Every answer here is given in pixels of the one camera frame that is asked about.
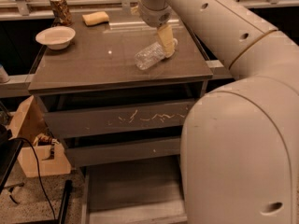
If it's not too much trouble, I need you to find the grey drawer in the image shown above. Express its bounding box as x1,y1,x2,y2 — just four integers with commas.
65,126,182,167
81,156,188,224
38,82,206,138

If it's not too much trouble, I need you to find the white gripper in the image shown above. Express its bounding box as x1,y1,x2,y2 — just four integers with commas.
138,2,175,58

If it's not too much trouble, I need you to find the black table edge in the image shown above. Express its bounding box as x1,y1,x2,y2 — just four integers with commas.
0,139,23,193

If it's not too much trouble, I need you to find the grey drawer cabinet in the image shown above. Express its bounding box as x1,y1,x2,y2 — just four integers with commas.
27,7,214,173

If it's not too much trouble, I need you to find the black cable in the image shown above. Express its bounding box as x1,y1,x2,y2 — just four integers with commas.
12,137,58,221

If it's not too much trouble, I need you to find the clear plastic water bottle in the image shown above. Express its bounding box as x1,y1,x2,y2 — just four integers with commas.
135,42,174,71

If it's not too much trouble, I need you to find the black stand post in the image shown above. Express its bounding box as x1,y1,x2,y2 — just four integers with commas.
57,180,72,224

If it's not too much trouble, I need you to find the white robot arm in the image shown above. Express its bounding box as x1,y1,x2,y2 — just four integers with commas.
139,0,299,224

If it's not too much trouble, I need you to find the yellow sponge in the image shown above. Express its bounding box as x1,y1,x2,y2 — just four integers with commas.
82,11,109,26

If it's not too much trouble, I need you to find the grey middle drawer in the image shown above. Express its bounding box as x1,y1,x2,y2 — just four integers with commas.
65,126,182,167

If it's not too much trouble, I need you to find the patterned drink can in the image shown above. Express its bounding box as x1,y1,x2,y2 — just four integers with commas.
50,0,72,25

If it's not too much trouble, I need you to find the grey top drawer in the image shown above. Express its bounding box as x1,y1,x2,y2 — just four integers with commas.
38,82,206,138

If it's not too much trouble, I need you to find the cardboard box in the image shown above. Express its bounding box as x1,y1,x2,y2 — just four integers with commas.
8,96,72,177

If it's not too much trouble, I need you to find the white bowl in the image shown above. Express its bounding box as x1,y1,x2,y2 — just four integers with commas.
36,26,76,50

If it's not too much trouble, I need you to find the grey bottom drawer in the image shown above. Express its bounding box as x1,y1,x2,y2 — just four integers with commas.
81,156,188,224

